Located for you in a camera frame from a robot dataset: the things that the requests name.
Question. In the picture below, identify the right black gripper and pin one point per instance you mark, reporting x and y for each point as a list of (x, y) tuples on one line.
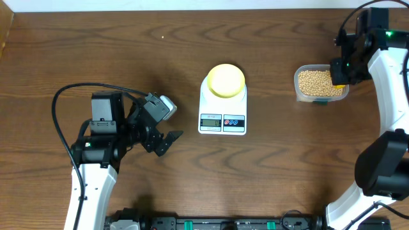
[(338, 78)]

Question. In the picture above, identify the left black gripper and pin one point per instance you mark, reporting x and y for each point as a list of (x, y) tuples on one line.
[(152, 142)]

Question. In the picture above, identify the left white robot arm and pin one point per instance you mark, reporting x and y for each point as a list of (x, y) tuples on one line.
[(101, 144)]

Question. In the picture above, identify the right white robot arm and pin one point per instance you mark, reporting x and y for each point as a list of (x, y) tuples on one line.
[(380, 54)]

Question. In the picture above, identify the white digital kitchen scale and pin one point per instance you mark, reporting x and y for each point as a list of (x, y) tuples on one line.
[(222, 116)]

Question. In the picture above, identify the yellow bowl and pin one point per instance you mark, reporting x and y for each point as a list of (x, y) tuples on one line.
[(225, 80)]

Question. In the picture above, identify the clear container of soybeans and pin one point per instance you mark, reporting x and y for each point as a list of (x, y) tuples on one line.
[(313, 83)]

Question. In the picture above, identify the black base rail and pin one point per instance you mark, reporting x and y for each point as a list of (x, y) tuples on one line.
[(133, 219)]

